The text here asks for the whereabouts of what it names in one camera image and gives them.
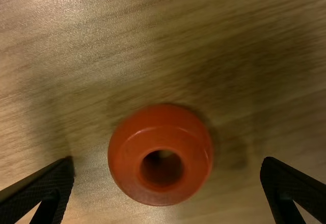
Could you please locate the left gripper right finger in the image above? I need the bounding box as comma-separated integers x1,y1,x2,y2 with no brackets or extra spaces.
259,156,326,224

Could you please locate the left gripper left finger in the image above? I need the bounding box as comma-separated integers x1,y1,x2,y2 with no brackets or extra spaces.
0,157,76,224

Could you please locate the orange ring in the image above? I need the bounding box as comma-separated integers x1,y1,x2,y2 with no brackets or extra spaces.
107,103,214,207

